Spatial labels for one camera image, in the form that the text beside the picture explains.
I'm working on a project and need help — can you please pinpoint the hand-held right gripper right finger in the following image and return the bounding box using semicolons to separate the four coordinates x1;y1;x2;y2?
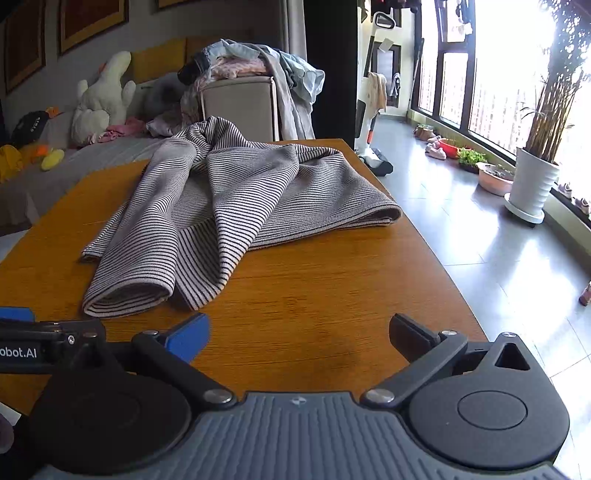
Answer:
361;314;533;411

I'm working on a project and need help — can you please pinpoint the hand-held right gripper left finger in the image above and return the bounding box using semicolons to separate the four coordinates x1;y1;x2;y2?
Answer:
92;313;236;411

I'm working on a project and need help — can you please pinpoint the grey striped sweater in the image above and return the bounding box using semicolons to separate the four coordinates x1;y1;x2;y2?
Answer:
79;115;403;319

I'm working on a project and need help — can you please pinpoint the pile of clothes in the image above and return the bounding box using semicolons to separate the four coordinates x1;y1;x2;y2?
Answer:
178;39;326;139

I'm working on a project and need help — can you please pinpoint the person's left hand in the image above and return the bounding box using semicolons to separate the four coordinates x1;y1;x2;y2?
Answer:
0;413;16;455

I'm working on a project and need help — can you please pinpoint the yellow and orange plush toy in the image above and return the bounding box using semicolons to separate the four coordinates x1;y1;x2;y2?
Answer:
21;143;49;165

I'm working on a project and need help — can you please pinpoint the grey covered sofa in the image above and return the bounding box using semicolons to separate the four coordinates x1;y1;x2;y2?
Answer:
0;106;204;236

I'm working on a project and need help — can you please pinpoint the pink basin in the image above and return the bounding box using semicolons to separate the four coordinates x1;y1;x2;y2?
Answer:
475;161;515;197

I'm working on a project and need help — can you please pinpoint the black cap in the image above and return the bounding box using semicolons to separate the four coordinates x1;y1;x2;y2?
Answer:
10;111;51;149

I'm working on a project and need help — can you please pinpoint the red basin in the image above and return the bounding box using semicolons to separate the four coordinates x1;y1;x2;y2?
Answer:
438;138;472;160

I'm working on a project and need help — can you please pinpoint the white ribbed plant pot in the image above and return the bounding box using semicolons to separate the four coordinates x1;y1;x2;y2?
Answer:
503;147;560;225

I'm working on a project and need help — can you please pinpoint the white upright vacuum cleaner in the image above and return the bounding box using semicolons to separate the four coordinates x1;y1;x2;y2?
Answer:
355;11;395;176

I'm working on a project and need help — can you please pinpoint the pink cloth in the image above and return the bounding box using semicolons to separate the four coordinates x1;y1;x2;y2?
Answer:
90;117;144;144

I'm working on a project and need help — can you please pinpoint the light patterned garment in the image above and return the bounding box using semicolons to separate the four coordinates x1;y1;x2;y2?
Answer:
147;85;204;137

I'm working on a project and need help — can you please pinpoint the white plush duck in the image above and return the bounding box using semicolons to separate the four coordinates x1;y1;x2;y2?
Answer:
70;51;137;147

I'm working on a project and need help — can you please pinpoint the beige chair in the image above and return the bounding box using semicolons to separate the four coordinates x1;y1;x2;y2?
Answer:
202;76;280;141

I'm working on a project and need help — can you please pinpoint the cream towel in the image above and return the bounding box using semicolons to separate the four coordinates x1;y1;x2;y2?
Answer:
367;71;389;112

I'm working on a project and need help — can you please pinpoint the bamboo plant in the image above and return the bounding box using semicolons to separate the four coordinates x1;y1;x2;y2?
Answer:
519;0;591;164

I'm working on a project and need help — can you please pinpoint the mop pole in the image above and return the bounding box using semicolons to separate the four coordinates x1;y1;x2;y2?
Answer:
411;39;424;112

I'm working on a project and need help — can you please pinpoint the dark framed board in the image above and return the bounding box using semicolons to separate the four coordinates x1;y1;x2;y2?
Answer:
369;39;402;77

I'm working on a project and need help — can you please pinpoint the yellow back cushion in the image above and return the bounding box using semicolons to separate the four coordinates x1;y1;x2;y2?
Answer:
186;33;222;54
130;38;188;85

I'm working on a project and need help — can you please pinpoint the dark curtain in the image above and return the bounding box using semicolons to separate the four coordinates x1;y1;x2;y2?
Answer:
305;0;358;139

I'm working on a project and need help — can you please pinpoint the grey curtain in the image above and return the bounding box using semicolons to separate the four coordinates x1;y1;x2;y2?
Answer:
277;0;308;61

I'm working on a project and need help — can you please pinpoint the black window frame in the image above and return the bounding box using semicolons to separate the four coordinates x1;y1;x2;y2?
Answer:
411;0;591;169

